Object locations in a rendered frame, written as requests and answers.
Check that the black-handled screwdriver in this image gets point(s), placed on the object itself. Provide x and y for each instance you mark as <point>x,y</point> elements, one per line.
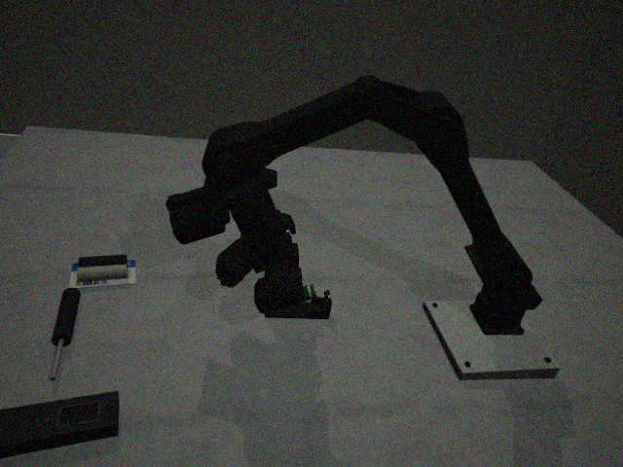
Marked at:
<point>65,323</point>

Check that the green and blue battery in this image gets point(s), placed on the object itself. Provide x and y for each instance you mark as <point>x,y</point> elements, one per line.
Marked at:
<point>309,292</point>

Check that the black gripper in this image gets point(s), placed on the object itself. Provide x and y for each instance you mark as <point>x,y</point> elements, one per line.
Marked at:
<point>282,285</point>

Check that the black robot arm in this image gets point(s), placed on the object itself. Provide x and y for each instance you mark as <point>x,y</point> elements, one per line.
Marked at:
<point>236,156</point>

